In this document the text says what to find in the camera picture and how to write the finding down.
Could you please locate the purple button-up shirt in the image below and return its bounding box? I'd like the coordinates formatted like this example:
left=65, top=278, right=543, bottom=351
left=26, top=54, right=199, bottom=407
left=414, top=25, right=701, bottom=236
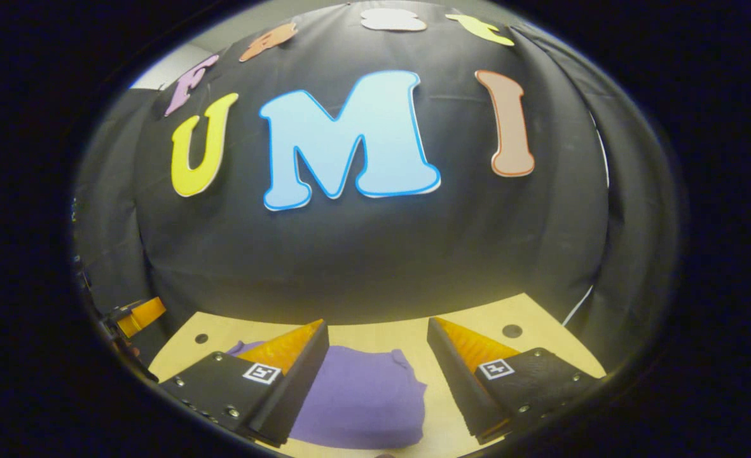
left=226, top=340, right=428, bottom=450

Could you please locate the black backdrop cloth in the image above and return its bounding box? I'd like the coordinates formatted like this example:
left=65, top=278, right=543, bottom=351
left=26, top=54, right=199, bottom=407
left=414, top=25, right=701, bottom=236
left=73, top=0, right=681, bottom=370

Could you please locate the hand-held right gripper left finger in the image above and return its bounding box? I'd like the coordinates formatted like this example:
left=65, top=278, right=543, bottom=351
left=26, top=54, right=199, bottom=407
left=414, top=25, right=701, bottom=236
left=159, top=319, right=330, bottom=446

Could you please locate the white cable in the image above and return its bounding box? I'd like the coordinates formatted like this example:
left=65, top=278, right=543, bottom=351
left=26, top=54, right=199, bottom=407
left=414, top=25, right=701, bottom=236
left=563, top=114, right=610, bottom=326

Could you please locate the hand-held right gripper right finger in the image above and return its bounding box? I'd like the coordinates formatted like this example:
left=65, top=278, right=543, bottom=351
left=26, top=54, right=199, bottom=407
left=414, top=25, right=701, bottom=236
left=426, top=316, right=598, bottom=445

